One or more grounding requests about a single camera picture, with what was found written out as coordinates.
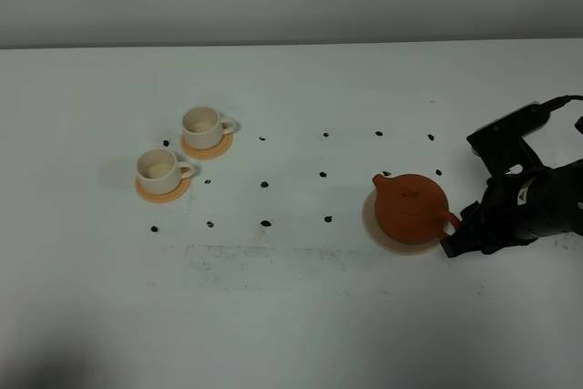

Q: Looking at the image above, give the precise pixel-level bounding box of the white teacup front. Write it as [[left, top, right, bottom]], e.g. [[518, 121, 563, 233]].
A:
[[136, 148, 194, 195]]

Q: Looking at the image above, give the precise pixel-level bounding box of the brown clay teapot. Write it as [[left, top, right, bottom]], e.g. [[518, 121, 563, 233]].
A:
[[373, 174, 461, 245]]

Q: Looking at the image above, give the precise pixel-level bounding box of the white teacup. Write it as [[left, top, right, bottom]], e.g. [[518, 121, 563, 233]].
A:
[[181, 106, 236, 150], [136, 148, 194, 195]]

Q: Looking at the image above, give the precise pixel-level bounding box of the white teacup rear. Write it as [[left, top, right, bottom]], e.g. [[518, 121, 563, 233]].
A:
[[181, 106, 236, 150]]

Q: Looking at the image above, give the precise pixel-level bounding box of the orange saucer front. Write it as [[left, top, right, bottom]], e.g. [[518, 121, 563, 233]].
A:
[[135, 176, 191, 203]]

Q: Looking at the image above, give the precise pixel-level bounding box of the orange saucer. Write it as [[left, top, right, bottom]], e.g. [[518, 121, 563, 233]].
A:
[[135, 176, 191, 203], [180, 134, 233, 160]]

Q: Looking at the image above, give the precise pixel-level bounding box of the orange saucer rear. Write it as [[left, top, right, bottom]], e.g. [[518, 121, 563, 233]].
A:
[[180, 134, 233, 160]]

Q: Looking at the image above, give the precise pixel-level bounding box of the beige round teapot coaster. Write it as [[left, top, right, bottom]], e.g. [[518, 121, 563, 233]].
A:
[[362, 190, 439, 256]]

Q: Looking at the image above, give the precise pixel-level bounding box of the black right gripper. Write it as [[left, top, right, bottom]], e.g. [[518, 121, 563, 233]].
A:
[[441, 101, 582, 258]]

